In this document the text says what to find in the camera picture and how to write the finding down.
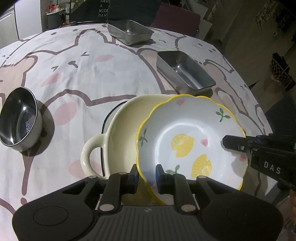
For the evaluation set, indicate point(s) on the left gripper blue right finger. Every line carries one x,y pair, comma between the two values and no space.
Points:
163,180

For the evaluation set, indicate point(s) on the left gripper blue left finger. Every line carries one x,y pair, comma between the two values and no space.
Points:
133,178

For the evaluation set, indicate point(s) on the cream bowl with handles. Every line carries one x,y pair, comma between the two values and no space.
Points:
118,143

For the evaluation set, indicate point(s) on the lemon print scalloped bowl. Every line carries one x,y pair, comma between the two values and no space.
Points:
184,135

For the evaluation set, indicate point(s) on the rectangular steel tray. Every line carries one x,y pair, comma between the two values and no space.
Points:
129,32
183,73

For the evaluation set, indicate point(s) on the round stainless steel bowl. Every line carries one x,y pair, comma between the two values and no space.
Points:
21,120

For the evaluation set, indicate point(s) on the cartoon animal print tablecloth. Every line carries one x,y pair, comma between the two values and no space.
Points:
78,75

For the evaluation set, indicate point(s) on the maroon chair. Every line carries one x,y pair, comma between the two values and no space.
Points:
176,19

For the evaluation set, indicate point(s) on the dark blue chair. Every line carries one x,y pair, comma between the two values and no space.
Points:
142,12

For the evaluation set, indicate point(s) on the black sign with text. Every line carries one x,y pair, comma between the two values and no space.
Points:
103,9

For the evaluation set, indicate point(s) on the grey trash bin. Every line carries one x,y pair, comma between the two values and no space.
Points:
54,19

